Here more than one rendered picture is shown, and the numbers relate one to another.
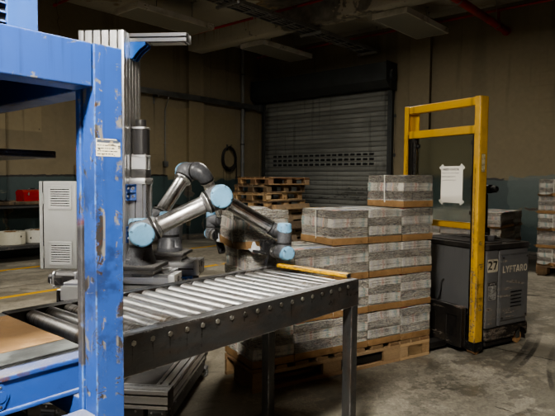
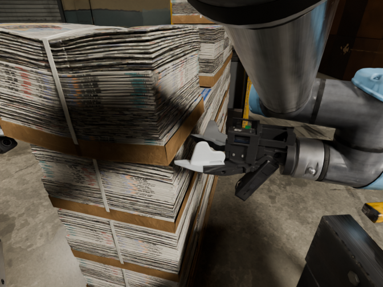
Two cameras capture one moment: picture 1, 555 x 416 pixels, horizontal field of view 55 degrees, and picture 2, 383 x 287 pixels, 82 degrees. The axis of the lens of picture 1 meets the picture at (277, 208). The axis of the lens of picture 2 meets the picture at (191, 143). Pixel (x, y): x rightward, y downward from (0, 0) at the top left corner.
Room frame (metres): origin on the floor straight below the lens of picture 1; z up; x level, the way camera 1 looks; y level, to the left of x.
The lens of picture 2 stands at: (2.74, 0.38, 1.09)
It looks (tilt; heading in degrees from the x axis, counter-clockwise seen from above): 29 degrees down; 315
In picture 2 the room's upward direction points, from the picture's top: straight up
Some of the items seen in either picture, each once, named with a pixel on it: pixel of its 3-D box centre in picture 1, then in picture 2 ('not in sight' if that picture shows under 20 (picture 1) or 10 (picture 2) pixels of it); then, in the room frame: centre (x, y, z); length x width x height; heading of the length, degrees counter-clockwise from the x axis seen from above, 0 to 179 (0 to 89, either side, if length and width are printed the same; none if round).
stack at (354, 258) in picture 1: (315, 305); (175, 162); (3.49, -0.26, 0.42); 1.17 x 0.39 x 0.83; 121
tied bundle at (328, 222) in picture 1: (334, 225); (180, 53); (3.57, -0.38, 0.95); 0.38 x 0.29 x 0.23; 29
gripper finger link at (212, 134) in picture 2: not in sight; (210, 132); (3.01, 0.05, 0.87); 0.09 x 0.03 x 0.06; 3
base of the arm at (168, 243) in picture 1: (169, 242); not in sight; (3.18, 0.65, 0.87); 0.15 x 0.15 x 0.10
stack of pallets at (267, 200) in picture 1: (271, 210); not in sight; (10.28, 0.12, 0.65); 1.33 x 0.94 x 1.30; 143
